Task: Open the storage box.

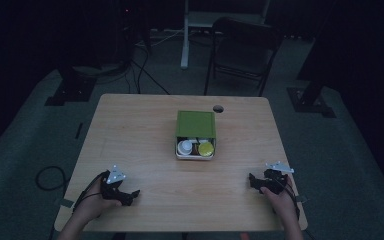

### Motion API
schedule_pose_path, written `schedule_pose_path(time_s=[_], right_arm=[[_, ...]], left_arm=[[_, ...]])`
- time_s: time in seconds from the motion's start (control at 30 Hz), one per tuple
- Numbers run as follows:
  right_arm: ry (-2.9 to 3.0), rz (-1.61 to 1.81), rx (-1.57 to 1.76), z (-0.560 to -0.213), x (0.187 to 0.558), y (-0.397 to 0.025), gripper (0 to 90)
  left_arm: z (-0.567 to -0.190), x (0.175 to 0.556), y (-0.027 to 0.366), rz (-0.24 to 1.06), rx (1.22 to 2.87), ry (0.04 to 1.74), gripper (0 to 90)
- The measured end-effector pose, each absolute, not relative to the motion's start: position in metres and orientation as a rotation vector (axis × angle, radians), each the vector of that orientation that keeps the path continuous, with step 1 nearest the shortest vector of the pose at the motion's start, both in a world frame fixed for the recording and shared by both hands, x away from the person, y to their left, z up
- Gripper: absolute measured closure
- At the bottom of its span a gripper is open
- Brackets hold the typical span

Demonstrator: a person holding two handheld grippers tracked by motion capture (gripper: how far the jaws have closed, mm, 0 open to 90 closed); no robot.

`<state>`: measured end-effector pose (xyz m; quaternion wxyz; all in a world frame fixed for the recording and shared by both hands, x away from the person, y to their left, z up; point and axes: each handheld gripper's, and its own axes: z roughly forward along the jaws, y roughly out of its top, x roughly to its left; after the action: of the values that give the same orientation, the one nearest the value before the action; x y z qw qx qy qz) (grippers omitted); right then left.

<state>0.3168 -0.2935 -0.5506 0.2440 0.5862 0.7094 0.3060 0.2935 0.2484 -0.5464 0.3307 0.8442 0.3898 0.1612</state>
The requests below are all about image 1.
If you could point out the yellow-green coffee capsule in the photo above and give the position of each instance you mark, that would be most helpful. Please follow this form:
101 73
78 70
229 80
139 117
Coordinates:
206 149

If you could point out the person's right hand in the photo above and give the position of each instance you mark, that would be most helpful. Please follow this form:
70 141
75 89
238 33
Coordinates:
285 203

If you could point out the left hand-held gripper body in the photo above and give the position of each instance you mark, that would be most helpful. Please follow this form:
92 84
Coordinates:
108 191

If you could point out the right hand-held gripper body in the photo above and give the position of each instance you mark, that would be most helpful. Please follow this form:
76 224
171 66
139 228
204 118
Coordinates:
275 181

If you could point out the grey tape piece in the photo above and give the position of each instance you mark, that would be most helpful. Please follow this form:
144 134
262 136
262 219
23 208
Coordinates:
67 203
301 198

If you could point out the white desk frame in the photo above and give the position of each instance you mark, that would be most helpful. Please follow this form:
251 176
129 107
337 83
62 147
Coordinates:
193 20

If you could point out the white coffee capsule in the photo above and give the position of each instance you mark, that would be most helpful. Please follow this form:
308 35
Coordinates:
185 147

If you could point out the black stand base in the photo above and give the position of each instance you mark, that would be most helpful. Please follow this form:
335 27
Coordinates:
71 90
310 100

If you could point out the person's left hand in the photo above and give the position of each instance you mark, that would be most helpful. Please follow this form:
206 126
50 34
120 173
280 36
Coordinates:
91 203

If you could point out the small black floor strip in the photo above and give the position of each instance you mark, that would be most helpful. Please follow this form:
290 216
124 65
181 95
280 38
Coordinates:
78 130

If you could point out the black folding chair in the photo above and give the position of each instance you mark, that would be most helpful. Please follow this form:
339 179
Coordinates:
243 50

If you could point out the green drawer box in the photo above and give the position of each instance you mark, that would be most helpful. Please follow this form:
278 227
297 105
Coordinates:
195 124

